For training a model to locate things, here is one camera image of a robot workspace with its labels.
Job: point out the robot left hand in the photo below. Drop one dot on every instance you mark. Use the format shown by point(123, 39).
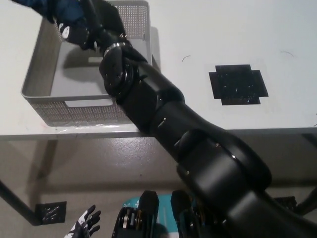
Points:
point(85, 223)

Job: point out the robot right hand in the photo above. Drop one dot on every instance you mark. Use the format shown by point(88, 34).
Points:
point(81, 37)

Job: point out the navy umbrella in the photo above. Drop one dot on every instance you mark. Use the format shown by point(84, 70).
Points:
point(67, 10)

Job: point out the grey perforated plastic basket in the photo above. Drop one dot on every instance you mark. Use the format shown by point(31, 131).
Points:
point(76, 79)

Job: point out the black teal robot torso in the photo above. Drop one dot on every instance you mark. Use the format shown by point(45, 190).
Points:
point(138, 220)

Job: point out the dark metal table leg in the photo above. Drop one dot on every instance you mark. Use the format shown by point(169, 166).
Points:
point(17, 202)
point(308, 203)

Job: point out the black tape patch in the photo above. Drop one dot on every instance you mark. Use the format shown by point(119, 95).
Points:
point(237, 84)

